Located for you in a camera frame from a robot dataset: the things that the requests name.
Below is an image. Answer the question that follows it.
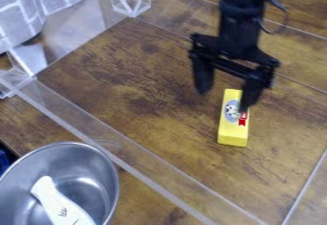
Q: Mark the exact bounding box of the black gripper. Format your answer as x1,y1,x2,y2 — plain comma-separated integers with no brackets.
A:
190,2,280,112

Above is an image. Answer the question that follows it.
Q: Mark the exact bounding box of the silver metal bowl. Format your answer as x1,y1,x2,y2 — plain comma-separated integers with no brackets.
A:
0,142,120,225

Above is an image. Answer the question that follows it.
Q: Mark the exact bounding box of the grey brick pattern cloth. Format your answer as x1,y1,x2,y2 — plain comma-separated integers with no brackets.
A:
0,0,82,55

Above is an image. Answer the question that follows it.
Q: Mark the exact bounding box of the yellow butter block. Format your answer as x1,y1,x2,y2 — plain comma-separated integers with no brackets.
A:
218,89,250,147

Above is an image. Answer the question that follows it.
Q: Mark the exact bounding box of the blue object at edge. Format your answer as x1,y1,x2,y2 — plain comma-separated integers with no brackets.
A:
0,149,11,175

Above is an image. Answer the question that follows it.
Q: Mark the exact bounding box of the black cable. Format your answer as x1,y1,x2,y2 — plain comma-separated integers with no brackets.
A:
256,0,288,35

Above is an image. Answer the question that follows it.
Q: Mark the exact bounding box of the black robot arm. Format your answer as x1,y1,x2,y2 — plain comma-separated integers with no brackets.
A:
190,0,280,112

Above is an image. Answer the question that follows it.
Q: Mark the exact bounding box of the clear acrylic barrier wall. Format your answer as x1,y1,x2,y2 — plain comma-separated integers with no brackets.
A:
0,0,327,225

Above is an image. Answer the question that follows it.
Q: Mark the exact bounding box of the white toy fish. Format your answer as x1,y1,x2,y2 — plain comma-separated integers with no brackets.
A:
31,176,96,225

